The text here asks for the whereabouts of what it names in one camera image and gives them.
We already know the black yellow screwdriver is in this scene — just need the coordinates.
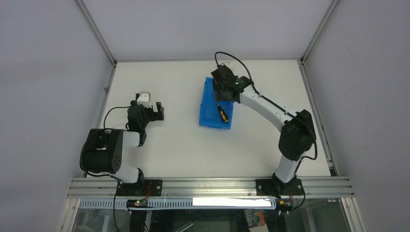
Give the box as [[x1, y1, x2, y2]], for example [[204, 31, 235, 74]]
[[217, 103, 229, 123]]

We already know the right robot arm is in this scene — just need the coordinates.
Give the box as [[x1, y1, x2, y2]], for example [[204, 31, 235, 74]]
[[211, 65, 317, 184]]

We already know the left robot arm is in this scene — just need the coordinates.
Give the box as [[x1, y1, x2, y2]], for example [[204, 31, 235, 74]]
[[79, 91, 164, 186]]

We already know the blue plastic bin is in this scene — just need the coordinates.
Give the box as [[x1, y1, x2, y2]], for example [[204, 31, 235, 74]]
[[199, 77, 234, 130]]

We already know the coffee box under table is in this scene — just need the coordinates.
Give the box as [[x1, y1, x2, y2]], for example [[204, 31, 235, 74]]
[[244, 209, 266, 229]]

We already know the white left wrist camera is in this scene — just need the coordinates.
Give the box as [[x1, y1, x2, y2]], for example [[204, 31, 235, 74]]
[[136, 91, 152, 108]]

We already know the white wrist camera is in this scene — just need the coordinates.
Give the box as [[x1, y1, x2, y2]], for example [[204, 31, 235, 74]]
[[136, 91, 152, 108], [220, 61, 233, 68]]

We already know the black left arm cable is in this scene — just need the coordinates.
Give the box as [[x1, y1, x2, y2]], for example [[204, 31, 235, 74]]
[[103, 106, 132, 130]]

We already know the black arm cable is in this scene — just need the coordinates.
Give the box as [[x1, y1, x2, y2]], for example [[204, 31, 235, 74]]
[[103, 106, 132, 130], [214, 51, 318, 161]]

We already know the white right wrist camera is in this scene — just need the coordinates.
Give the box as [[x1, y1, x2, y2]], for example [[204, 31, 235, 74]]
[[220, 61, 233, 68]]

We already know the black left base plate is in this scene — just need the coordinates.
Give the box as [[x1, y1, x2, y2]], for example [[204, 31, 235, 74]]
[[116, 179, 163, 198]]

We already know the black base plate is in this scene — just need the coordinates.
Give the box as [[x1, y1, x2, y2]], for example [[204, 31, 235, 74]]
[[255, 177, 305, 198], [116, 179, 163, 198]]

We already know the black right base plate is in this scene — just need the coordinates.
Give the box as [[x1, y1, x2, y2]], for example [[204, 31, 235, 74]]
[[255, 177, 305, 198]]

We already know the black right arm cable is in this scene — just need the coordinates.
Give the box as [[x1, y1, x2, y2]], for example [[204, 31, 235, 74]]
[[214, 51, 318, 161]]

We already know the grey slotted cable duct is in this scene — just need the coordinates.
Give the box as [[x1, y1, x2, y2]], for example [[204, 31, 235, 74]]
[[79, 197, 276, 210]]

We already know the aluminium mounting rail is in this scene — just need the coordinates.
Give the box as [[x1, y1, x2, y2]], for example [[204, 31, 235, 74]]
[[67, 176, 354, 199]]

